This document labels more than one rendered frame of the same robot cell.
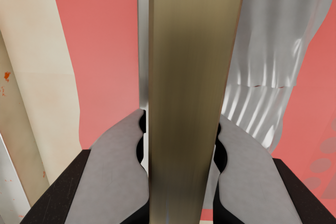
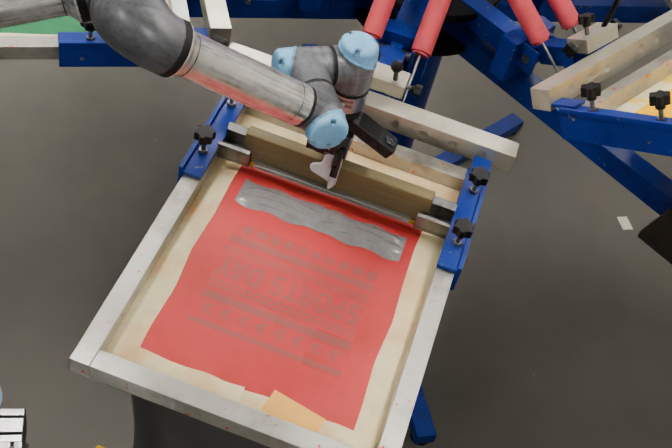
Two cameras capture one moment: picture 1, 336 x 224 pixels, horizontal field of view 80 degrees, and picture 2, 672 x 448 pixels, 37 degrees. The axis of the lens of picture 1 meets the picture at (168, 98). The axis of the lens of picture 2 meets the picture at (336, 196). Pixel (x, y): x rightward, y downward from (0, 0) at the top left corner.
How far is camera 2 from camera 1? 2.02 m
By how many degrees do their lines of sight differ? 48
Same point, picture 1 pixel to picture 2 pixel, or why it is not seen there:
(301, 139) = (283, 230)
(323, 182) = (247, 235)
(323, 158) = (267, 237)
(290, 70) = (324, 229)
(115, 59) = not seen: hidden behind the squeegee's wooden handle
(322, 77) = (316, 240)
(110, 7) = not seen: hidden behind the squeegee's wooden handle
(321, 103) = (303, 238)
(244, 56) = (336, 215)
